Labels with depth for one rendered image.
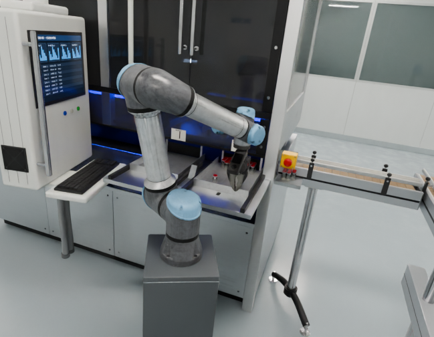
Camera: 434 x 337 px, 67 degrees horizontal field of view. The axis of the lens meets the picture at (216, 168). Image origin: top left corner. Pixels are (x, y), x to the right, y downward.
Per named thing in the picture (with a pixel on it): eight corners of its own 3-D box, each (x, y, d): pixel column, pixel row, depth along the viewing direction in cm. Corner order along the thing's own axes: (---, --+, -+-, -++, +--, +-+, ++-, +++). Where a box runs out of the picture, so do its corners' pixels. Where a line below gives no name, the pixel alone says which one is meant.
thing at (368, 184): (275, 180, 174) (279, 152, 169) (280, 170, 188) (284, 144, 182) (418, 211, 155) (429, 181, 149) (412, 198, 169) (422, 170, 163)
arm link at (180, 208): (176, 243, 107) (178, 207, 102) (156, 225, 116) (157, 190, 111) (206, 233, 114) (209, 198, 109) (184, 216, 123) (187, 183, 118)
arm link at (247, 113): (231, 106, 132) (247, 105, 137) (229, 132, 136) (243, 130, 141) (245, 110, 126) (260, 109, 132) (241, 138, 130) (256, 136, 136)
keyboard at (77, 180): (96, 160, 187) (95, 156, 186) (120, 164, 185) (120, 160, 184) (53, 190, 150) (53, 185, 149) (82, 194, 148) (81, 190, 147)
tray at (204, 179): (217, 162, 181) (218, 156, 180) (263, 172, 174) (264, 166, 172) (193, 185, 151) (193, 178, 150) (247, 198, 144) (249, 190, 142)
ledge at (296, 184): (278, 174, 178) (279, 171, 177) (302, 179, 174) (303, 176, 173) (273, 184, 165) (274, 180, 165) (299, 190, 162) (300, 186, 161)
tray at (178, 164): (163, 150, 191) (163, 144, 189) (204, 159, 183) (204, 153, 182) (130, 170, 161) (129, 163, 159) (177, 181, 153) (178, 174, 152)
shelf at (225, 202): (155, 152, 193) (155, 149, 192) (273, 177, 173) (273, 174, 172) (102, 181, 150) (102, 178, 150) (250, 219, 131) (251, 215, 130)
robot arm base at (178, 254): (203, 267, 112) (206, 242, 109) (158, 267, 110) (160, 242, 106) (200, 241, 126) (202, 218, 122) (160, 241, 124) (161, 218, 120)
